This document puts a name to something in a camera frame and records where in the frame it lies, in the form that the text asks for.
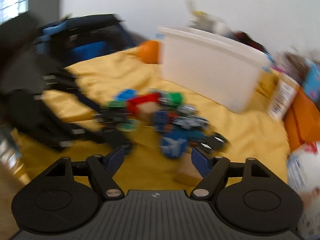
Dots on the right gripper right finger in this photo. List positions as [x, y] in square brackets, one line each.
[213, 171]

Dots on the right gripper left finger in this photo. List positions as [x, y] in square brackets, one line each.
[101, 170]

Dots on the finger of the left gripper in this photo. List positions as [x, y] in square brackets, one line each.
[100, 137]
[85, 102]

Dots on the green patterned arch block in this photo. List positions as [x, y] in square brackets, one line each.
[116, 104]

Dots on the wooden cube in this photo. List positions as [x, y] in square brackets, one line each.
[187, 174]
[146, 112]

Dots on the blue tray block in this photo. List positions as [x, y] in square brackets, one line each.
[125, 95]

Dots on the long red building block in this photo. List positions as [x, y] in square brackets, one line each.
[132, 105]

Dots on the blue airplane round block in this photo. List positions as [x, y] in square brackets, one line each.
[173, 144]

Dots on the dark green toy car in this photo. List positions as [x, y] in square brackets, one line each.
[213, 143]

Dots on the blue black stroller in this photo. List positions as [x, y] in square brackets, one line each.
[82, 38]

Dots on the yellow cloth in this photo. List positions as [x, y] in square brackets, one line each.
[251, 133]

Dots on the orange fruit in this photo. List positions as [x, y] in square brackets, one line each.
[148, 52]

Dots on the green square block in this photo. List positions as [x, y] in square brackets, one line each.
[175, 99]

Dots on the white baby wipes pack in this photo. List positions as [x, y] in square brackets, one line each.
[303, 176]

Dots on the white plastic bin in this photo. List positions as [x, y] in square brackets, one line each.
[219, 68]

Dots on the orange box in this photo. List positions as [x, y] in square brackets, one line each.
[302, 121]

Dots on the small milk carton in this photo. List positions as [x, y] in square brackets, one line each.
[282, 97]

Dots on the brown woven package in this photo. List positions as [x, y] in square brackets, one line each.
[292, 65]

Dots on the blue dinosaur box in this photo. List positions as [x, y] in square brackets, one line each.
[311, 82]

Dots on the white plastic bag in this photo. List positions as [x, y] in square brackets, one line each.
[203, 21]

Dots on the black red helmet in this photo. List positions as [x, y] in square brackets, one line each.
[247, 40]

